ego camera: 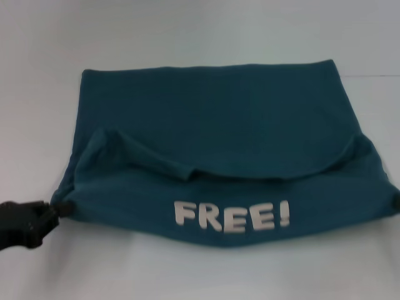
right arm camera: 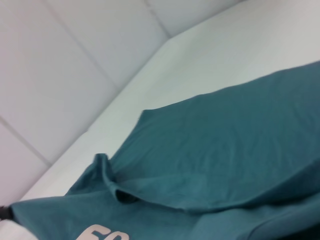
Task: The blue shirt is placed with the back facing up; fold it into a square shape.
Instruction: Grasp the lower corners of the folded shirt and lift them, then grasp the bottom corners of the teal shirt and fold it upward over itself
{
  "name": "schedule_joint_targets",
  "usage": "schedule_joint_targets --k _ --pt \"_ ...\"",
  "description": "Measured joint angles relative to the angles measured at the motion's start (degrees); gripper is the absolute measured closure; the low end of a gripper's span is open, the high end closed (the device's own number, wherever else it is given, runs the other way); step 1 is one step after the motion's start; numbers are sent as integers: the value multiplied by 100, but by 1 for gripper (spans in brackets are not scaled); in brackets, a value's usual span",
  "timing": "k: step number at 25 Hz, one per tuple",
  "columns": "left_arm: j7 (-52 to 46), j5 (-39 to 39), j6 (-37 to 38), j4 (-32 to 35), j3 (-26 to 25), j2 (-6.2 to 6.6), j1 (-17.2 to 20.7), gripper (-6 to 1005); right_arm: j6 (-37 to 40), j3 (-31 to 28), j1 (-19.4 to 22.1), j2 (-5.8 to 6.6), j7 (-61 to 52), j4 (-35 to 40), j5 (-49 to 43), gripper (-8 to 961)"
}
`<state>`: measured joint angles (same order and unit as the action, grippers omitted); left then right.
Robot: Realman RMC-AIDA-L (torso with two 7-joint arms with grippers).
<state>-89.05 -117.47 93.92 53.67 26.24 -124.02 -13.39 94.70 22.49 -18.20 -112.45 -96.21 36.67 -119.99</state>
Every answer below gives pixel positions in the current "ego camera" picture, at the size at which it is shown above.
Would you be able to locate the teal blue t-shirt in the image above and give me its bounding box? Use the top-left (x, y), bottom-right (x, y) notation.
top-left (49, 59), bottom-right (400, 251)

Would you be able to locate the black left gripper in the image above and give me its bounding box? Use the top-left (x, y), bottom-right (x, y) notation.
top-left (0, 201), bottom-right (73, 251)

